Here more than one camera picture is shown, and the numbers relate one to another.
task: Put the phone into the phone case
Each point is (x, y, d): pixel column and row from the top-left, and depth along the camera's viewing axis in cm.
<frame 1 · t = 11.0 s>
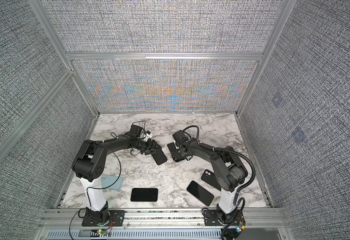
left hand: (158, 149, 93), fingers open
right hand: (177, 153, 95), fingers open
black smartphone: (159, 156, 97), on the table
light blue phone case: (114, 176, 90), on the table
black smartphone front centre: (144, 194, 81), on the table
black smartphone front right: (202, 192, 84), on the table

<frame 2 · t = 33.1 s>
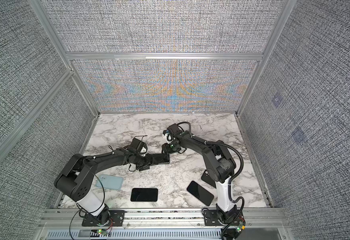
left hand: (154, 165, 90), fingers open
right hand: (165, 150, 95), fingers open
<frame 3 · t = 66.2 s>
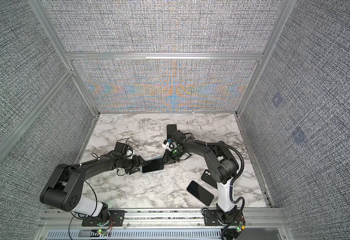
left hand: (144, 166, 89), fingers open
right hand: (161, 163, 88), fingers closed
black smartphone front centre: (152, 165, 96), on the table
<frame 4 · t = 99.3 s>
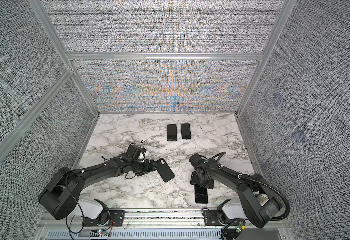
left hand: (155, 170, 85), fingers open
right hand: (198, 184, 86), fingers open
black smartphone front right: (199, 191, 83), on the table
black phone case right: (164, 170, 91), on the table
